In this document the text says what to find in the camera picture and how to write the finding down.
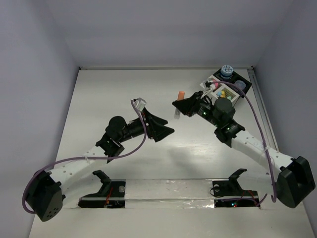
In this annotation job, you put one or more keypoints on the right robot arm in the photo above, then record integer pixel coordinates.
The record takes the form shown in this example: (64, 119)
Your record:
(287, 179)

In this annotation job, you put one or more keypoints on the foil tape strip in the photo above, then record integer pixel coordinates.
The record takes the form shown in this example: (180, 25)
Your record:
(168, 194)

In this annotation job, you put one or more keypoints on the orange cap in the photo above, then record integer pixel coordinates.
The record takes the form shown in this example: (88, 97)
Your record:
(181, 95)

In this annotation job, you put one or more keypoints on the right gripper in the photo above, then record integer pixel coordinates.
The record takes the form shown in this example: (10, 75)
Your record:
(189, 105)

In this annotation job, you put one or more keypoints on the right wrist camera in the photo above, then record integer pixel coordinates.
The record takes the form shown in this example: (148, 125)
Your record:
(209, 86)

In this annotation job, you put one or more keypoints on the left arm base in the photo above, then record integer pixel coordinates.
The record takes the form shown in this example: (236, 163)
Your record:
(111, 194)

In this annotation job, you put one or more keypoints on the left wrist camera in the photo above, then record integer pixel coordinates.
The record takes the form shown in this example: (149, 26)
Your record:
(139, 104)

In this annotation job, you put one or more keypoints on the black and white organizer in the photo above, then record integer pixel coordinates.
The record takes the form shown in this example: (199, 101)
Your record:
(228, 87)

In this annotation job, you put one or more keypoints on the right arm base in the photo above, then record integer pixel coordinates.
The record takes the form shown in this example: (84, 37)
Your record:
(229, 194)

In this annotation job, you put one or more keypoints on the blue lid jar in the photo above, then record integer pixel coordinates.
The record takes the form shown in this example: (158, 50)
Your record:
(226, 72)

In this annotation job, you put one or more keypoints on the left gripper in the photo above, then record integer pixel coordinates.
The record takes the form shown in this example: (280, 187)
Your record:
(155, 128)

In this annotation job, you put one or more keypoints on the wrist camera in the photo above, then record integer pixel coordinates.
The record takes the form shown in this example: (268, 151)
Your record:
(209, 86)
(139, 104)

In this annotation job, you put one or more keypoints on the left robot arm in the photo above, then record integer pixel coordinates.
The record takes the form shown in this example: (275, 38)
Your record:
(46, 191)

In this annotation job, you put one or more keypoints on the clear jar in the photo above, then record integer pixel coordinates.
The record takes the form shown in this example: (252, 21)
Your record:
(240, 84)

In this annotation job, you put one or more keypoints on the orange marker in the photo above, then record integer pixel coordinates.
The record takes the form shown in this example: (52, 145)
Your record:
(177, 114)

